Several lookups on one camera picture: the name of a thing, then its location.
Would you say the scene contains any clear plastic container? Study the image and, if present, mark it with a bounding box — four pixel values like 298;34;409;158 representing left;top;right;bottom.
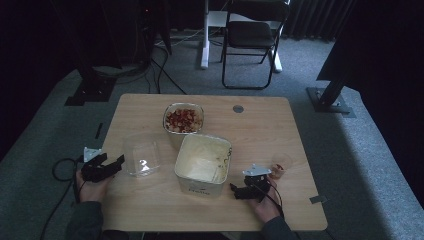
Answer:
122;132;162;178

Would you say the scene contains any white desk frame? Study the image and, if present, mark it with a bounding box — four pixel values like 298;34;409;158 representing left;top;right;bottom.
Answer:
199;0;292;74

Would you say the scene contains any small clear cup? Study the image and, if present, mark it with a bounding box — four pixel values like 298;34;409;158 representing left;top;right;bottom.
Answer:
269;153;294;180

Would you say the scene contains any black floor cable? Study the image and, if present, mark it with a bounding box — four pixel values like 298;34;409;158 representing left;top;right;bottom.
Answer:
146;43;188;96

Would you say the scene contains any left hand-held gripper cable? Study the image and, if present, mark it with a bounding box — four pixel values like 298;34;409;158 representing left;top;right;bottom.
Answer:
39;155;85;240

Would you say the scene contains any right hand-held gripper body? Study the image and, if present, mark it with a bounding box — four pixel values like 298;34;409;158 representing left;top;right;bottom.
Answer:
242;162;273;204

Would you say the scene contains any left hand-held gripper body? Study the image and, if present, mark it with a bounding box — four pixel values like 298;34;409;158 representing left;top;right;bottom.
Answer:
80;146;116;184

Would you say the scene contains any glass bowl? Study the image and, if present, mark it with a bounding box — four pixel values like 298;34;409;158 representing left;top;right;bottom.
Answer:
162;102;205;135

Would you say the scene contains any person's right hand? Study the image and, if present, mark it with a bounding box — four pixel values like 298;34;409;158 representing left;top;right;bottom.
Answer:
247;177;284;224

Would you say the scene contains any right hand-held gripper cable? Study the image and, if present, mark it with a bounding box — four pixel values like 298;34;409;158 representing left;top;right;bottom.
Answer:
250;181;285;220

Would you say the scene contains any hand-held gripper cable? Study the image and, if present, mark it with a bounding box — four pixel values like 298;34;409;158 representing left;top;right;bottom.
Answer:
250;181;285;220
39;155;85;240

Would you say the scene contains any black metal stand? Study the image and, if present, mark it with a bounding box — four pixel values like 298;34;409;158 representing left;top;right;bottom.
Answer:
305;74;357;119
64;63;118;107

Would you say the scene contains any cream square bin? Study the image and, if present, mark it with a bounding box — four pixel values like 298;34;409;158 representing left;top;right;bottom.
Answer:
173;133;233;198

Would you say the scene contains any person's left hand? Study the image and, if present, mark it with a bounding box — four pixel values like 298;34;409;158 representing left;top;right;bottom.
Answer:
75;169;112;204

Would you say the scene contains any black folding chair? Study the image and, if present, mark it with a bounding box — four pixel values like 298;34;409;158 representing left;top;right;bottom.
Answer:
221;0;292;91

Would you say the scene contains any dark curtain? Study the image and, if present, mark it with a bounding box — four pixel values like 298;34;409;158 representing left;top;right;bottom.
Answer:
283;0;358;43

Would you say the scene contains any white floor cable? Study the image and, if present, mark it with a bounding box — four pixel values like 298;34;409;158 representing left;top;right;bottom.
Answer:
154;27;223;48

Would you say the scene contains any red and pale snack mix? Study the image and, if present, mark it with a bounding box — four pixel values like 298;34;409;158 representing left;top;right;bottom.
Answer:
165;108;203;133

